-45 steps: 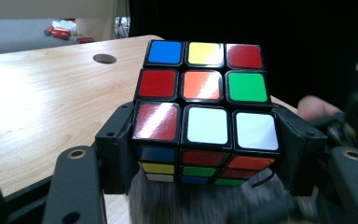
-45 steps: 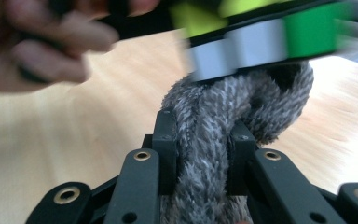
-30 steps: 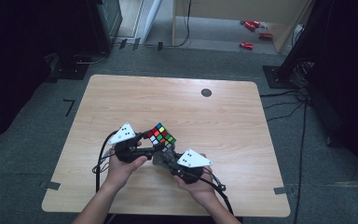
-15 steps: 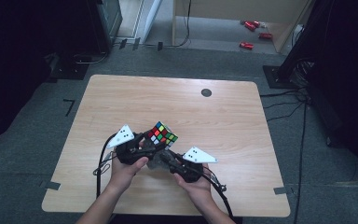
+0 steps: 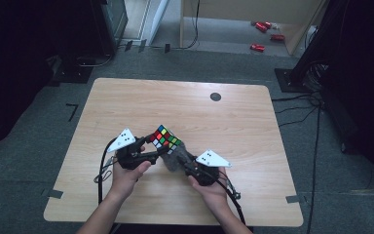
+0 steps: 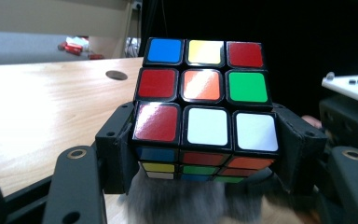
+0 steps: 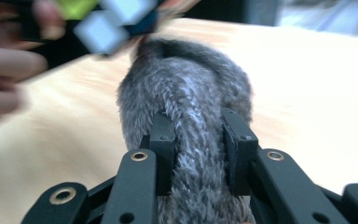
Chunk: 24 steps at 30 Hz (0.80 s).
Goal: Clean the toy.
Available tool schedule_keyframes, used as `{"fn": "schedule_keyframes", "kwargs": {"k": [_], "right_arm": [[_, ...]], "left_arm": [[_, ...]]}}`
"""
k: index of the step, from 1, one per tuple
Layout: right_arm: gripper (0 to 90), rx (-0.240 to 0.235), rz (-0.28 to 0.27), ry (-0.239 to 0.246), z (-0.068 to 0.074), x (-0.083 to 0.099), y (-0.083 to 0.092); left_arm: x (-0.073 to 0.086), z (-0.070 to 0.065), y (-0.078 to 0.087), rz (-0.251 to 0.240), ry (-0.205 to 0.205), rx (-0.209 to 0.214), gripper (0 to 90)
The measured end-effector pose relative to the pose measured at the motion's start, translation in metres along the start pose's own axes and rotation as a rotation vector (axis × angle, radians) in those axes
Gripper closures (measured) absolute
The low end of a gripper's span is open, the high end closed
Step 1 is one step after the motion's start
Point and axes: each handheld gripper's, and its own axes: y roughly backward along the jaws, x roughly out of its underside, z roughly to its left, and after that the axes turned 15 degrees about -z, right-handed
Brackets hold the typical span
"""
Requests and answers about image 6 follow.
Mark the multicoloured puzzle cube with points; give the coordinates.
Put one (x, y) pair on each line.
(203, 109)

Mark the dark curtain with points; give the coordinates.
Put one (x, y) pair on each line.
(292, 25)

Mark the grey fluffy cloth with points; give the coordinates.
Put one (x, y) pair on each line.
(174, 202)

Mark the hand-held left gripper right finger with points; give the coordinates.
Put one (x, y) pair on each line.
(298, 149)

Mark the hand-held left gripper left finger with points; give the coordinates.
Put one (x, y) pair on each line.
(112, 155)

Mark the dark round table grommet cap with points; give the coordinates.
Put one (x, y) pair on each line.
(116, 75)

